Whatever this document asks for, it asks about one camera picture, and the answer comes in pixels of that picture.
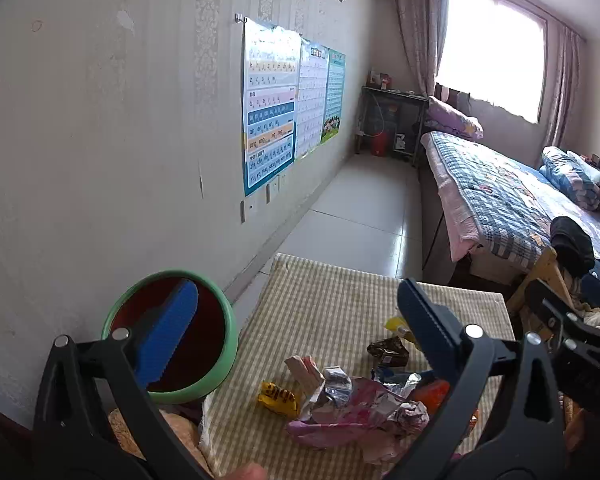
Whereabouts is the purple curtain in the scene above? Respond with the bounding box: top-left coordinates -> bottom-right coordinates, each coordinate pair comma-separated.
540,22 -> 585,151
396,0 -> 449,96

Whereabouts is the right purple curtain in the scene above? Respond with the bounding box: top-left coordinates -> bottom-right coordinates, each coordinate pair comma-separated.
540,22 -> 585,151

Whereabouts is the white chart wall poster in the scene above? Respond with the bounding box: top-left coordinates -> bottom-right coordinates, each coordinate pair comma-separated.
296,38 -> 329,158

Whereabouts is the silver blue foil bag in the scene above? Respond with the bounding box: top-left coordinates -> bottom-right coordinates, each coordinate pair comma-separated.
372,367 -> 422,399

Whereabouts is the blue floral pillow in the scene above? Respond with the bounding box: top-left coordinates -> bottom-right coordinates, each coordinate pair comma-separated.
540,146 -> 600,211

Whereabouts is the red bin with green rim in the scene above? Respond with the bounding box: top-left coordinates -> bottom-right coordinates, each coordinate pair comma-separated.
100,269 -> 238,404

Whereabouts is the purple pillow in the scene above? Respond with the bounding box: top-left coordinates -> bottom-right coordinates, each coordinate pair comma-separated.
425,96 -> 483,142

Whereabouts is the yellow checkered table cloth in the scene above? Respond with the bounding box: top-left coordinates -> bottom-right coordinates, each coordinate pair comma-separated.
199,251 -> 517,480

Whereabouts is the small yellow wrapper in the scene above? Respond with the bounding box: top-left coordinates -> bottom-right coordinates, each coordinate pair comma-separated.
257,382 -> 300,419

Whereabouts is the bed with plaid quilt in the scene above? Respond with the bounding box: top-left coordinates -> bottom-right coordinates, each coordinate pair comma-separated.
422,131 -> 600,285

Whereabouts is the black metal shelf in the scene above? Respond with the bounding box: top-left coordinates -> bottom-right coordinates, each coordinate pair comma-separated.
354,86 -> 428,167

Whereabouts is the white wall socket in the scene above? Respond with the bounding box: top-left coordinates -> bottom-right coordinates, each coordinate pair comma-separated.
240,195 -> 258,223

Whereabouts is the blue pinyin wall poster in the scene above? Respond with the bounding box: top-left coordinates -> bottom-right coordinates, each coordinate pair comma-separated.
242,18 -> 301,195

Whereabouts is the red bucket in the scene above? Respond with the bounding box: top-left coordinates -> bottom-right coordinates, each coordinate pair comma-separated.
370,131 -> 392,157

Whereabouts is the wooden chair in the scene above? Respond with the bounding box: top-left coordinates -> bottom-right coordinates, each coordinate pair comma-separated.
506,247 -> 576,341

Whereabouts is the left purple curtain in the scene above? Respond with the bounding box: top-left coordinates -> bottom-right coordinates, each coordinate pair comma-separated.
396,0 -> 449,96

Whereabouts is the green chart wall poster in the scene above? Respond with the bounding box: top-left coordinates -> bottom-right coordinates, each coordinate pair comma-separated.
321,49 -> 346,143

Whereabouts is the pink snack bag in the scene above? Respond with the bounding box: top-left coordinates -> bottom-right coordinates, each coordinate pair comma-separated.
287,377 -> 430,465

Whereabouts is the orange sausage bag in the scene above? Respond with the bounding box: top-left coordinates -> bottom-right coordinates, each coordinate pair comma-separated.
407,379 -> 450,420

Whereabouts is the large yellow snack bag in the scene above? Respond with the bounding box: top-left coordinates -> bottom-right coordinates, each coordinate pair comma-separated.
385,315 -> 417,344

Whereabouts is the orange plush cushion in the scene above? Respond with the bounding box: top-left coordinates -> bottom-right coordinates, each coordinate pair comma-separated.
108,408 -> 214,477

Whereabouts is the brown paper ball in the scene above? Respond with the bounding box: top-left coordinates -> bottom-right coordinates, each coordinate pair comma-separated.
285,356 -> 325,398

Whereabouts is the black clothing pile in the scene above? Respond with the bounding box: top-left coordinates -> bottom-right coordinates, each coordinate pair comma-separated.
550,217 -> 595,278

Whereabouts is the dark brown wrapper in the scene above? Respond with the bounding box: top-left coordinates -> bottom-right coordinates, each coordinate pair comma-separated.
367,337 -> 410,368

